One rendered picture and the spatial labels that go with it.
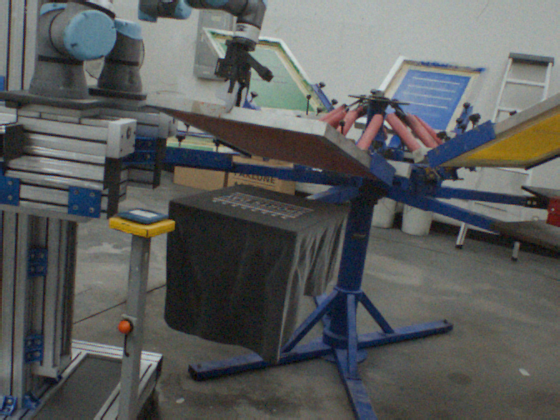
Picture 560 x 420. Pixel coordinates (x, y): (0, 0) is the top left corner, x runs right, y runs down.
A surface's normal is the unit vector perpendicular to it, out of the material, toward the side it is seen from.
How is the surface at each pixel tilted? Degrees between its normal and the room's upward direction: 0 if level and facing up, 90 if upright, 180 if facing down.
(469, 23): 90
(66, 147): 90
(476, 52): 90
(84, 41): 97
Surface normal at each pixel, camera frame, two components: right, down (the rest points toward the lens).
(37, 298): -0.09, 0.22
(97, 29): 0.58, 0.38
